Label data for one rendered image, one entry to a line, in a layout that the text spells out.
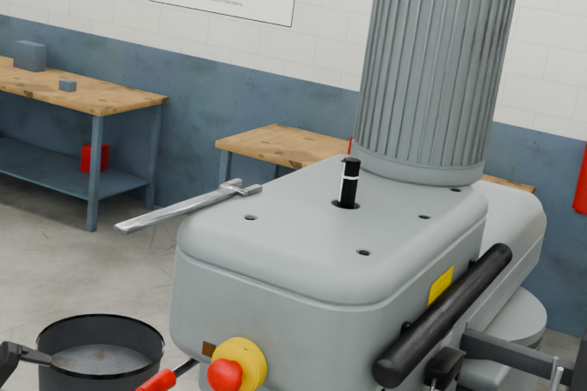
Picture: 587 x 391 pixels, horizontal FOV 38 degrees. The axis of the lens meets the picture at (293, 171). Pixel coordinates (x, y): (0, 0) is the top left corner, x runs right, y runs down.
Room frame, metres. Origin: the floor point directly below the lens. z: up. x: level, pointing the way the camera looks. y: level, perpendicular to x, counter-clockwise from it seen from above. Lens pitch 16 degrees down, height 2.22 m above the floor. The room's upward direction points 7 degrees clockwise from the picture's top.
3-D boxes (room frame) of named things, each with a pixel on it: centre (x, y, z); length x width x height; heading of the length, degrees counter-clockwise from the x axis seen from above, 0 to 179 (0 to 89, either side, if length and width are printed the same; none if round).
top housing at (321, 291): (1.04, -0.08, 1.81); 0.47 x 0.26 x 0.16; 154
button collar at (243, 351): (0.82, 0.03, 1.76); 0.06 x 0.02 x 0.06; 64
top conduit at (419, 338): (0.99, -0.22, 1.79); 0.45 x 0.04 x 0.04; 154
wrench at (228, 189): (0.94, 0.11, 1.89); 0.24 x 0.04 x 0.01; 151
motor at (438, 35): (1.25, -0.18, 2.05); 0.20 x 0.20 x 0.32
